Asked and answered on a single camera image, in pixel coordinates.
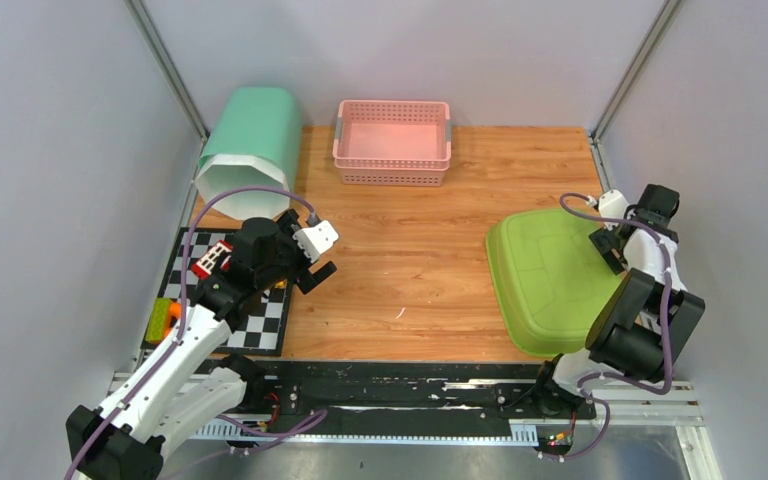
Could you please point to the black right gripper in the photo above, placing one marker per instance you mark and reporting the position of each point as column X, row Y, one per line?
column 606, row 242

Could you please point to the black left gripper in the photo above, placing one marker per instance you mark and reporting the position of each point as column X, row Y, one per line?
column 302, row 278

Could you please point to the large lime green tub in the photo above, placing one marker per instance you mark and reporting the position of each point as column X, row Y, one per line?
column 549, row 280

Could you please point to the pink perforated plastic basket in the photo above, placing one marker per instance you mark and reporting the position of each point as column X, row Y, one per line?
column 397, row 143

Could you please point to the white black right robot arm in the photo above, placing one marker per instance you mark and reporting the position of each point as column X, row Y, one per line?
column 640, row 332

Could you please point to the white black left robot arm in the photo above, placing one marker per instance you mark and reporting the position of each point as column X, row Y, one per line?
column 134, row 430

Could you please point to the red white toy block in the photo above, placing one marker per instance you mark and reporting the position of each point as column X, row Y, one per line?
column 215, row 255

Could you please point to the green orange toy block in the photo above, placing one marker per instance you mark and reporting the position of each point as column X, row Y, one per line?
column 165, row 313

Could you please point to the mint green trash bin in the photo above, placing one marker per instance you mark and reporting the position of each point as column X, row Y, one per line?
column 255, row 143

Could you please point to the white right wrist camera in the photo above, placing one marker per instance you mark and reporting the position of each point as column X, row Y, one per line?
column 611, row 205

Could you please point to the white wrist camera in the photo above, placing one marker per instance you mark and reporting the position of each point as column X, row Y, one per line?
column 314, row 241
column 611, row 205

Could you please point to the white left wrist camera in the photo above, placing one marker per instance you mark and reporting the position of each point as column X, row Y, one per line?
column 314, row 241

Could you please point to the right aluminium frame post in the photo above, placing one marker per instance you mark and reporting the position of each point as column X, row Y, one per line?
column 640, row 59

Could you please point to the aluminium frame post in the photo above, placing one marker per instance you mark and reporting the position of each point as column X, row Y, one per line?
column 153, row 38
column 640, row 59

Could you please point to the left aluminium frame post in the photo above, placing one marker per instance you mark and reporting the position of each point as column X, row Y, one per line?
column 153, row 38

